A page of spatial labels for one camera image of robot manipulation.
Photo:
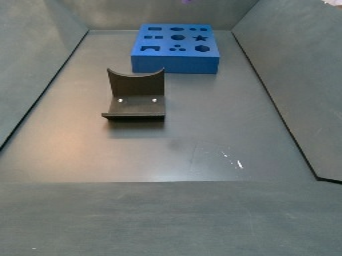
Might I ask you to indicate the blue foam shape-sorter block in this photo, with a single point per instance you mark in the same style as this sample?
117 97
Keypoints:
180 48

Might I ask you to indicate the black curved plastic stand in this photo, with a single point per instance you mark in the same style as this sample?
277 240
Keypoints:
138 96

